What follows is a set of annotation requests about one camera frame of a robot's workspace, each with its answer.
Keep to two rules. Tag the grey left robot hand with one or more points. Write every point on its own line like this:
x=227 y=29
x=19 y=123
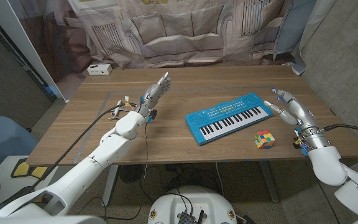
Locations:
x=152 y=93

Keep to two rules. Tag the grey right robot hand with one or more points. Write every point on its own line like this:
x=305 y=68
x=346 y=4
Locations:
x=303 y=118

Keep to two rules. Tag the blue toy piano keyboard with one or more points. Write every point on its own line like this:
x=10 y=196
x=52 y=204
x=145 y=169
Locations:
x=216 y=124

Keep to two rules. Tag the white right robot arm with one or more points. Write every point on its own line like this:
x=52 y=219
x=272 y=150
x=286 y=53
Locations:
x=328 y=168

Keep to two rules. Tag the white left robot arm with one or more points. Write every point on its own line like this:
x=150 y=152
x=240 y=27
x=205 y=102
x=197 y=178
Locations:
x=110 y=149

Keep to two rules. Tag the white toy airplane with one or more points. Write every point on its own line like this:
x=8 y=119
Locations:
x=117 y=112

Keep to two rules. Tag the multicolour puzzle cube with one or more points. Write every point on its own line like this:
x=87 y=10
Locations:
x=264 y=139

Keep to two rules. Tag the white power strip box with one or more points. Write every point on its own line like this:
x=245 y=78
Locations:
x=99 y=69

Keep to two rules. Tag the printed sofa room backdrop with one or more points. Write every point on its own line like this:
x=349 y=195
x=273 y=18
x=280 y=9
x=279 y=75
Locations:
x=182 y=31

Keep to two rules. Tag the grey table leg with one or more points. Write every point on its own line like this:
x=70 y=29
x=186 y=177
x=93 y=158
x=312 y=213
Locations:
x=269 y=183

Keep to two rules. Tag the round black floor fan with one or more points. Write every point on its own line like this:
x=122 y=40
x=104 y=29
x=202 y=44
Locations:
x=130 y=173

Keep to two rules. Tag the pale cloth curtain edge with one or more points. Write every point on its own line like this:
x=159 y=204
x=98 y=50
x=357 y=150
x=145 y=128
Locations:
x=309 y=31

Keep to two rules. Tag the white table leg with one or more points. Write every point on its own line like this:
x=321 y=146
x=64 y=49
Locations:
x=110 y=183

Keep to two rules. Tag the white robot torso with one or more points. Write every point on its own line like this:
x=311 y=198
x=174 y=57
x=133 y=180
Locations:
x=197 y=202

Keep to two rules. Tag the black box with antenna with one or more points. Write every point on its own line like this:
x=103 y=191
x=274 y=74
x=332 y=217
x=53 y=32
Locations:
x=186 y=217

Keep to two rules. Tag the blue-grey padded chair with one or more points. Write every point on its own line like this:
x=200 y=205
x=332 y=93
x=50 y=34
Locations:
x=5 y=140

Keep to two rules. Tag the white floor mat yellow patches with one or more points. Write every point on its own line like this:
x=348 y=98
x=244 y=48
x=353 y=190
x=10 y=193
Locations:
x=5 y=183

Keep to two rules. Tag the white door frame post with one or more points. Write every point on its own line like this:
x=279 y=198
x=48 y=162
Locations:
x=26 y=46

